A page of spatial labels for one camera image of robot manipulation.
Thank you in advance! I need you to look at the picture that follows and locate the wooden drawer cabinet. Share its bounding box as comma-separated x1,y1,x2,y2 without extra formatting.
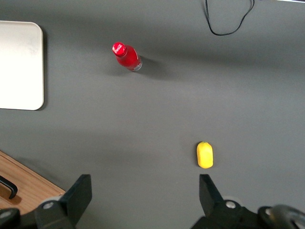
0,149,67,217

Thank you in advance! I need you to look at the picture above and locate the yellow lemon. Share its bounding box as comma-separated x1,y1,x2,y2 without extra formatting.
196,141,214,169

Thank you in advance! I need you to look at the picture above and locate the thin black looped cable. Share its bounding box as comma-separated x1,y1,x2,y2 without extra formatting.
204,0,256,36

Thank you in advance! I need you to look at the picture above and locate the red cola bottle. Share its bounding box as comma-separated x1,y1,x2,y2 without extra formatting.
111,41,143,73

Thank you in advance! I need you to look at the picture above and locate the beige plastic tray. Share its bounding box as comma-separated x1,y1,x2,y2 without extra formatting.
0,21,45,111

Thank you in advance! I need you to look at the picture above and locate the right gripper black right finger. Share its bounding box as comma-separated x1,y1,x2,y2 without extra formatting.
190,174,305,229

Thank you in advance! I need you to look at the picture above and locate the wooden drawer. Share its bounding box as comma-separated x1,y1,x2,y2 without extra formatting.
0,156,63,215

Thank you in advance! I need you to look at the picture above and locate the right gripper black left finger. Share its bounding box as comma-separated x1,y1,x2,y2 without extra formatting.
0,174,92,229

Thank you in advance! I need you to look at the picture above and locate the black drawer handle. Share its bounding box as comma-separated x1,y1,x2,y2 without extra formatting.
0,175,19,200

